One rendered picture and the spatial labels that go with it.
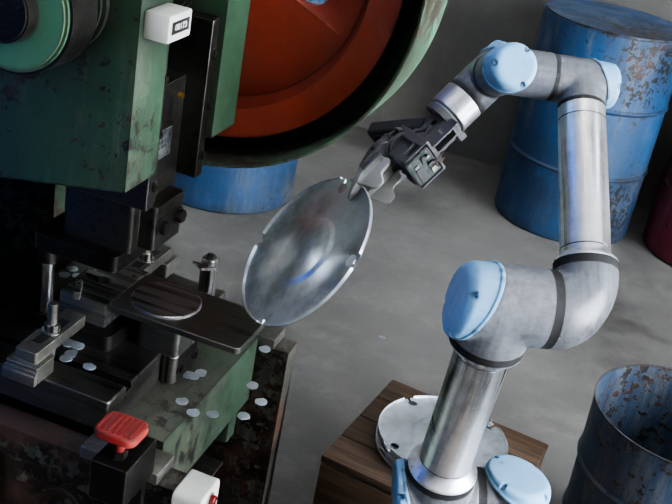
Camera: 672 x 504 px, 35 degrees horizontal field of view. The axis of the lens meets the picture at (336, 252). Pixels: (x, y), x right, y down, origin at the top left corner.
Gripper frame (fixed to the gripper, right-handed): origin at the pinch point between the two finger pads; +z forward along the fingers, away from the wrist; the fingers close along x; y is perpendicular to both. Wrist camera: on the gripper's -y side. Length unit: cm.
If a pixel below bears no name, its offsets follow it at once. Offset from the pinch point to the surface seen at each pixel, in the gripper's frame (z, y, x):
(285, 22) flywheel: -15.5, -37.4, -10.2
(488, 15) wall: -133, -234, 181
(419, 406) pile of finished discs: 16, -19, 76
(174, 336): 38.6, -8.4, 2.2
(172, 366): 42.8, -8.3, 6.7
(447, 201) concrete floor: -57, -188, 202
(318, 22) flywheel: -19.5, -32.4, -8.3
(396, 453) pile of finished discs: 26, -5, 65
